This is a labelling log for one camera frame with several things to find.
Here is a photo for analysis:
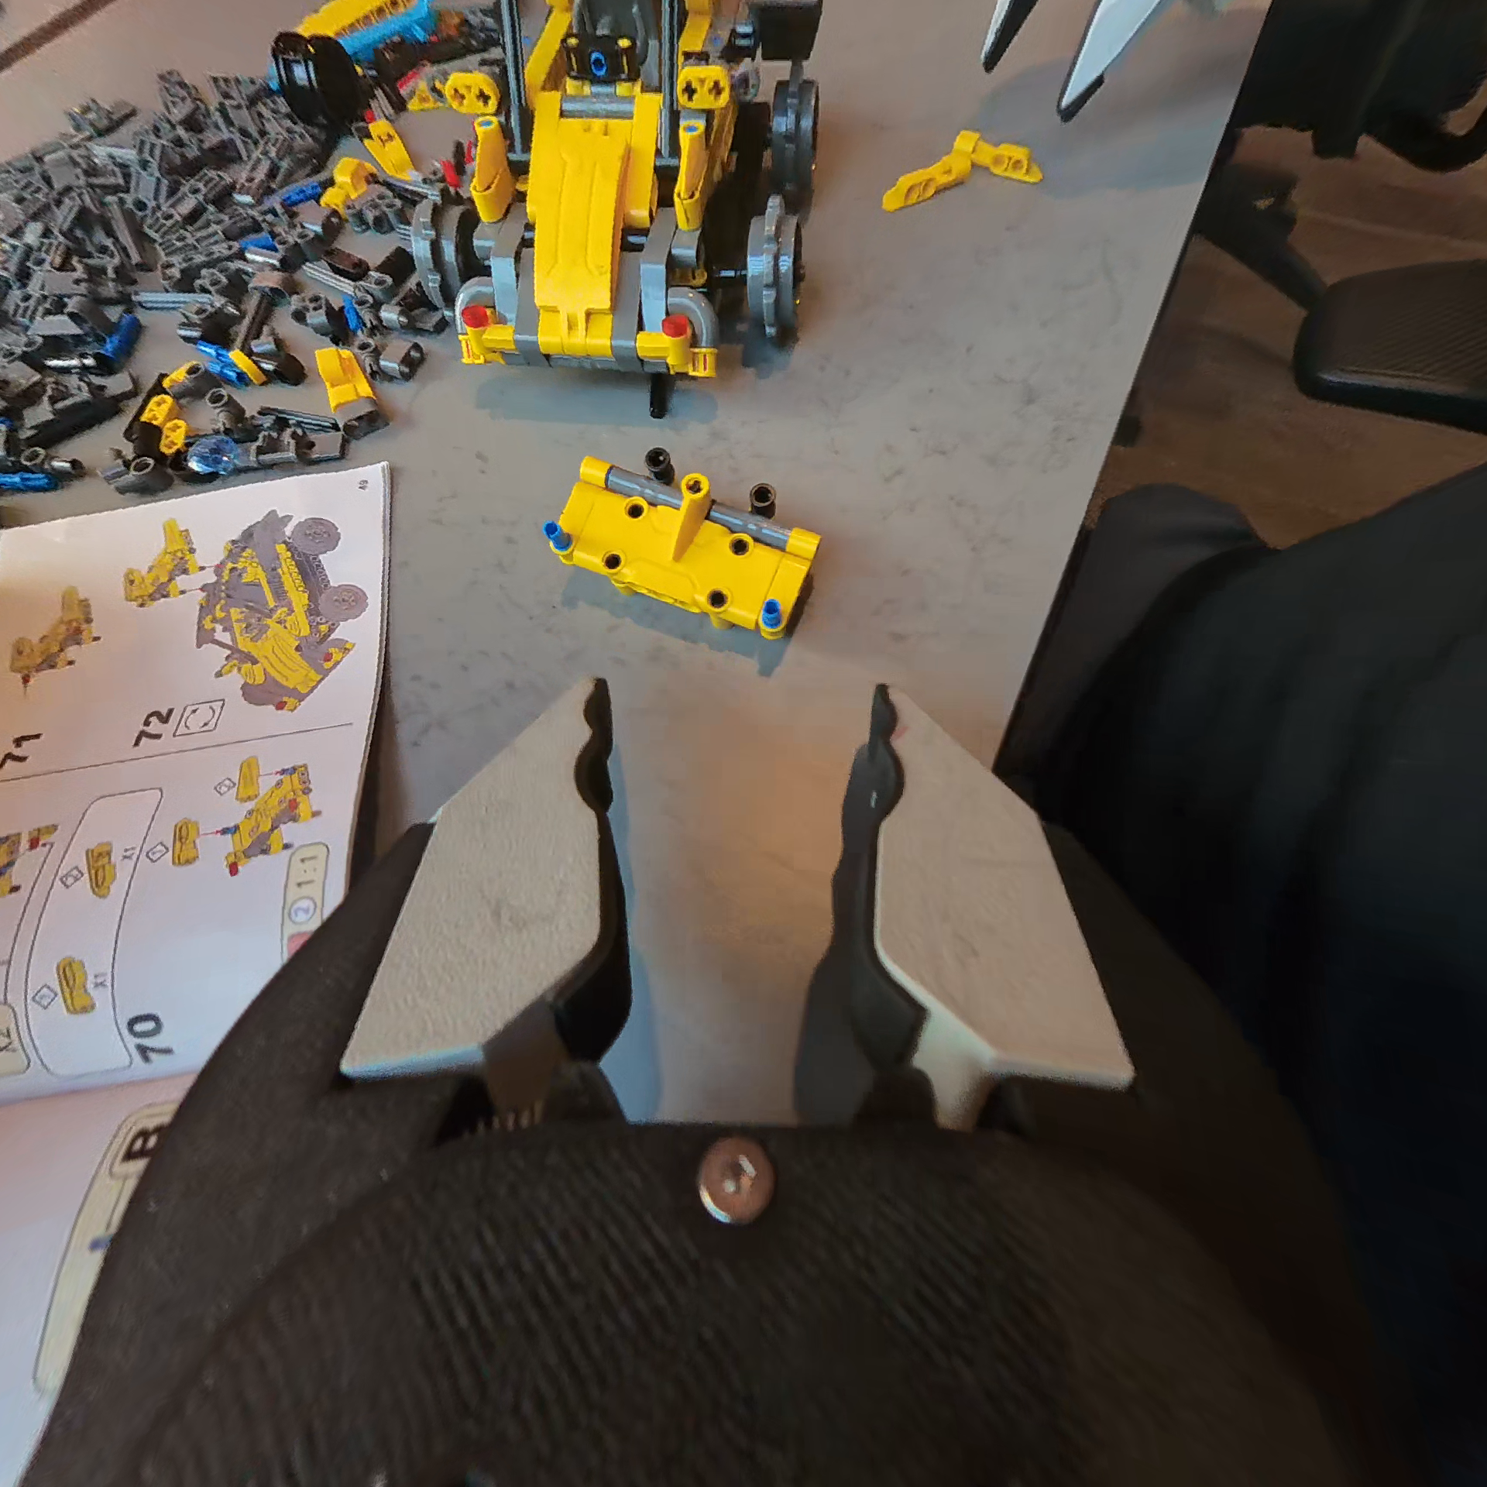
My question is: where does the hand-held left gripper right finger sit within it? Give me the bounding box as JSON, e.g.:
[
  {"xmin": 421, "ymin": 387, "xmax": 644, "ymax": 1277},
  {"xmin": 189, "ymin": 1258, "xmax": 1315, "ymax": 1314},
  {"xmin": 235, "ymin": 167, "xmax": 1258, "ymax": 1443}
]
[{"xmin": 794, "ymin": 684, "xmax": 1134, "ymax": 1135}]

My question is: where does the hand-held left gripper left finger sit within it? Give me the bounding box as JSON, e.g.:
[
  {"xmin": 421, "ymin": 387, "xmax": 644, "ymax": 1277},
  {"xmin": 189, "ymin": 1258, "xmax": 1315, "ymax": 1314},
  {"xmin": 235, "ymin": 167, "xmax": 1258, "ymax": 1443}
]
[{"xmin": 339, "ymin": 677, "xmax": 633, "ymax": 1123}]

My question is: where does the yellow brick vehicle model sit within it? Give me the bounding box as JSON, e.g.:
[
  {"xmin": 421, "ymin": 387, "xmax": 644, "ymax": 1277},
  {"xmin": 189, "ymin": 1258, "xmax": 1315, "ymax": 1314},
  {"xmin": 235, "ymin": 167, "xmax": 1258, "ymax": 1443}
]
[{"xmin": 412, "ymin": 0, "xmax": 819, "ymax": 420}]

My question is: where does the small yellow brick assembly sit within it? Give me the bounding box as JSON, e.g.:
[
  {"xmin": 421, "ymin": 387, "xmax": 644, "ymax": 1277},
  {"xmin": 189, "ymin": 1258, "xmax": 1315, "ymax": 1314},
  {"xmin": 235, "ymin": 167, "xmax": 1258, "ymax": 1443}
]
[{"xmin": 543, "ymin": 447, "xmax": 823, "ymax": 641}]

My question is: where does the small yellow connector piece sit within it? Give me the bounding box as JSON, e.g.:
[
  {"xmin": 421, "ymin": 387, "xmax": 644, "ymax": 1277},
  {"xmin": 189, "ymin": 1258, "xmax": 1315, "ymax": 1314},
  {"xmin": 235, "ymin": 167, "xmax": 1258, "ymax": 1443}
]
[{"xmin": 879, "ymin": 130, "xmax": 982, "ymax": 215}]

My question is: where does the person's dark clothing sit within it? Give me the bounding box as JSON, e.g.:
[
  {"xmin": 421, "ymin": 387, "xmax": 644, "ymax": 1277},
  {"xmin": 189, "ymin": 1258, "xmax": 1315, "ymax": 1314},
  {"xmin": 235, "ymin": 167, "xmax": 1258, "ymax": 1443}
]
[{"xmin": 996, "ymin": 464, "xmax": 1487, "ymax": 1487}]

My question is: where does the instruction booklet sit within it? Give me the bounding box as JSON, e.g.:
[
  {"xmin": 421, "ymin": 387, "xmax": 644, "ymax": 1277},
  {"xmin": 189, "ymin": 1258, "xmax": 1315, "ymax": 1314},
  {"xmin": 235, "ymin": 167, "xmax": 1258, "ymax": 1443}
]
[{"xmin": 0, "ymin": 464, "xmax": 393, "ymax": 1401}]

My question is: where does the large yellow panel brick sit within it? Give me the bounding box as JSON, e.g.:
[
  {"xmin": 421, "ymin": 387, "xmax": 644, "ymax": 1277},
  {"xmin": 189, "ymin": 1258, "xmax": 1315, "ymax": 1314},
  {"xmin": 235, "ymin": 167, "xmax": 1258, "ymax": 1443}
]
[{"xmin": 290, "ymin": 0, "xmax": 396, "ymax": 43}]

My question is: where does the black wheel tyre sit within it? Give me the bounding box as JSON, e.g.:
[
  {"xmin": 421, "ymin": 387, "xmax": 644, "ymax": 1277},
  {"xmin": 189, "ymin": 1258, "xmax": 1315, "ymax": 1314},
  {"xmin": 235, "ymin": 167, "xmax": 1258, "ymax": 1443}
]
[{"xmin": 269, "ymin": 29, "xmax": 366, "ymax": 130}]

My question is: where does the pile of grey brick pieces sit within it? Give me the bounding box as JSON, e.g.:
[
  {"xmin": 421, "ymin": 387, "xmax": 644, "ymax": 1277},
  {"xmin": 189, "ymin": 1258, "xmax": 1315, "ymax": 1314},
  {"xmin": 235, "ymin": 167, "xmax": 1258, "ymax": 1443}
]
[{"xmin": 0, "ymin": 70, "xmax": 465, "ymax": 502}]

